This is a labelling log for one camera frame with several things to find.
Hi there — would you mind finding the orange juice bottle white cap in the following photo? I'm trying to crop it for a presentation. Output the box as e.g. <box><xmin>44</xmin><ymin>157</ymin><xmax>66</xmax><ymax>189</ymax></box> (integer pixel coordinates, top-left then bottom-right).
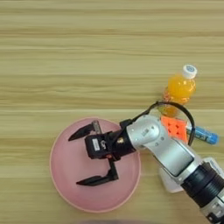
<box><xmin>158</xmin><ymin>64</ymin><xmax>198</xmax><ymax>117</ymax></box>

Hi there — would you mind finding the white remote control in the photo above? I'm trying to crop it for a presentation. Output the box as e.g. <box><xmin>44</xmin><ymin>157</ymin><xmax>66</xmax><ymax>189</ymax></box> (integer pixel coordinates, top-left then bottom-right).
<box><xmin>158</xmin><ymin>157</ymin><xmax>224</xmax><ymax>194</ymax></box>

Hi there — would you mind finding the orange yellow Rubik's cube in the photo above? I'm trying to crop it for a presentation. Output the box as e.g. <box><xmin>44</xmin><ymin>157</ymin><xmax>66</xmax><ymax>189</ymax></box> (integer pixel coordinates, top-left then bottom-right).
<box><xmin>160</xmin><ymin>115</ymin><xmax>188</xmax><ymax>144</ymax></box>

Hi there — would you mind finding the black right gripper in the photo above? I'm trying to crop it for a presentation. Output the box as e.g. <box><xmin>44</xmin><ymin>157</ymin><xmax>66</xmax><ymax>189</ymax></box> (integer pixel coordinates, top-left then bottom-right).
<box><xmin>67</xmin><ymin>118</ymin><xmax>138</xmax><ymax>187</ymax></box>

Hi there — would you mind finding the small black box white label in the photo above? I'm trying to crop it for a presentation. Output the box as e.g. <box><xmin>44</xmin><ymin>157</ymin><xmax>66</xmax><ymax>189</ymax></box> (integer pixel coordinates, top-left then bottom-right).
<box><xmin>84</xmin><ymin>134</ymin><xmax>109</xmax><ymax>160</ymax></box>

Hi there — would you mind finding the pink round plastic plate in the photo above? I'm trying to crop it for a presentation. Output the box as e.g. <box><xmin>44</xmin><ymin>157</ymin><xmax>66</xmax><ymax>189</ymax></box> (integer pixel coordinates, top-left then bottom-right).
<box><xmin>49</xmin><ymin>117</ymin><xmax>142</xmax><ymax>214</ymax></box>

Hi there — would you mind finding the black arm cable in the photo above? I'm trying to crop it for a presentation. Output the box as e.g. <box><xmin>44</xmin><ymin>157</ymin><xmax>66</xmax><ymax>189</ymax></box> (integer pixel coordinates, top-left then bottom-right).
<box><xmin>136</xmin><ymin>101</ymin><xmax>196</xmax><ymax>147</ymax></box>

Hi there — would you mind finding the blue glue stick tube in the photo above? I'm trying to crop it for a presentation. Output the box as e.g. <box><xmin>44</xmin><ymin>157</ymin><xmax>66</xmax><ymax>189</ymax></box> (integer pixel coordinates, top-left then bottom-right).
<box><xmin>186</xmin><ymin>125</ymin><xmax>220</xmax><ymax>145</ymax></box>

